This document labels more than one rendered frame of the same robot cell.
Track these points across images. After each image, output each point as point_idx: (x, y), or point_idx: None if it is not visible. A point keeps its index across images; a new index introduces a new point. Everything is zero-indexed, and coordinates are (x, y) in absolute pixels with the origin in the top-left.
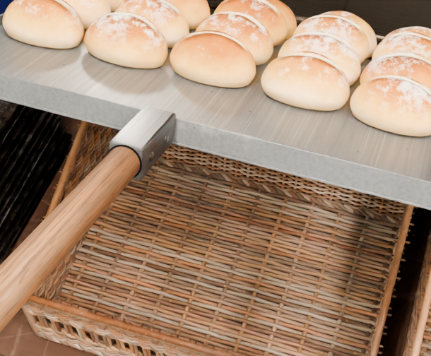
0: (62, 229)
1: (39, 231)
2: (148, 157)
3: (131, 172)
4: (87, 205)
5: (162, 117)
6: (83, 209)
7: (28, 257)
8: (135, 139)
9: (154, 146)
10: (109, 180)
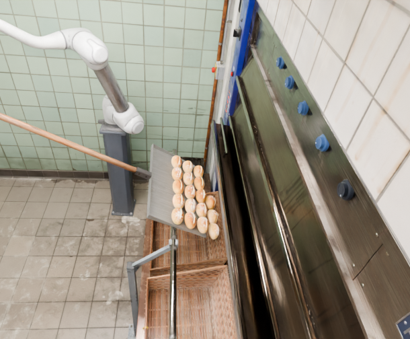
0: (111, 159)
1: (109, 157)
2: (138, 173)
3: (132, 170)
4: (118, 163)
5: (148, 174)
6: (117, 162)
7: (103, 155)
8: (139, 169)
9: (140, 173)
10: (126, 166)
